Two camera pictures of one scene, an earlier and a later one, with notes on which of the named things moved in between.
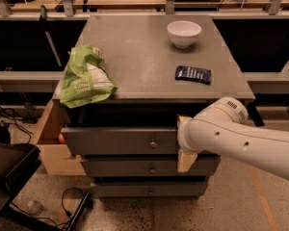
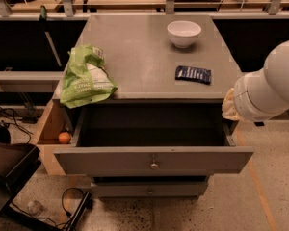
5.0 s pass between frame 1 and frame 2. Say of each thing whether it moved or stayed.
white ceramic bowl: stayed
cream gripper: moved
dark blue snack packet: stayed
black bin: stayed
